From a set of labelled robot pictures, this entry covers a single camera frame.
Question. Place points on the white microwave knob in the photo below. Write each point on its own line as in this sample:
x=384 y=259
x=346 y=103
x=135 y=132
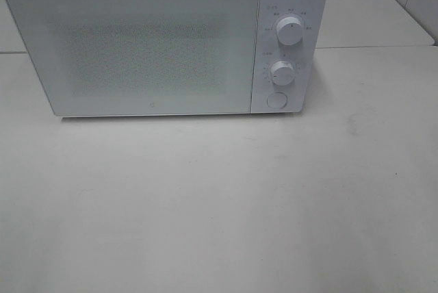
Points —
x=289 y=29
x=282 y=73

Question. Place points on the white microwave door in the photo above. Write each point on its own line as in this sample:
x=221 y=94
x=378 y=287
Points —
x=141 y=57

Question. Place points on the white microwave oven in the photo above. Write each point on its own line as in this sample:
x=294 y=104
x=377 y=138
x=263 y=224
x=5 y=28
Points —
x=291 y=9

